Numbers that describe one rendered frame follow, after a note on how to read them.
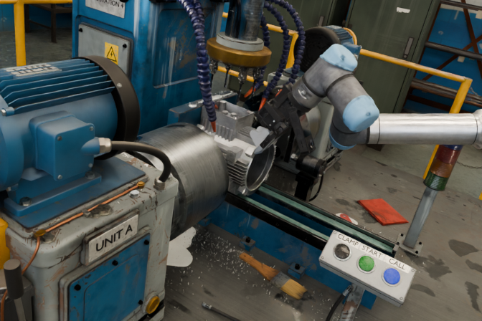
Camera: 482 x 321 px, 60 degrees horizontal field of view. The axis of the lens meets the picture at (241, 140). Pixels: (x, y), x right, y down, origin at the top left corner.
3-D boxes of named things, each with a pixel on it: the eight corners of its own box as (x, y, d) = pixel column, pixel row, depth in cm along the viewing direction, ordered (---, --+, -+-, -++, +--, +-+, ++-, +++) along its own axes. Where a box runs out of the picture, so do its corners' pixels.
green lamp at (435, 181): (422, 185, 125) (427, 172, 123) (425, 178, 130) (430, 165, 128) (442, 193, 122) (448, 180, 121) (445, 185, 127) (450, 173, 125)
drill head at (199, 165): (45, 243, 92) (43, 142, 81) (159, 185, 121) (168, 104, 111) (127, 303, 81) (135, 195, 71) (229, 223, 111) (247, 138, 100)
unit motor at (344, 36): (272, 125, 171) (295, 21, 153) (305, 109, 197) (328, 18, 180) (330, 148, 160) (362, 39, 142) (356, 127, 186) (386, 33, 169)
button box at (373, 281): (318, 266, 87) (318, 258, 83) (333, 236, 90) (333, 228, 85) (400, 309, 80) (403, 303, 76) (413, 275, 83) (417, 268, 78)
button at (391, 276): (380, 281, 80) (381, 279, 78) (386, 266, 81) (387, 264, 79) (396, 289, 78) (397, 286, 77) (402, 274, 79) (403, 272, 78)
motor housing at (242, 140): (183, 178, 126) (191, 120, 118) (219, 159, 141) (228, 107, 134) (237, 205, 117) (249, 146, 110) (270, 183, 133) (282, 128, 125)
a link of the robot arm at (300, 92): (330, 94, 102) (317, 101, 95) (317, 107, 104) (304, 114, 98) (309, 72, 103) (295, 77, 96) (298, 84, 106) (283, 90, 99)
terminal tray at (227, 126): (198, 128, 123) (201, 106, 120) (219, 120, 132) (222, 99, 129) (231, 143, 118) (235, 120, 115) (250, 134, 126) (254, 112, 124)
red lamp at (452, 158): (432, 158, 121) (438, 145, 119) (435, 152, 126) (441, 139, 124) (454, 166, 119) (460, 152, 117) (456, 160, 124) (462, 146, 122)
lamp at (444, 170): (427, 172, 123) (432, 158, 121) (430, 165, 128) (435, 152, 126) (448, 180, 121) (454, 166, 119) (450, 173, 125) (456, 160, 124)
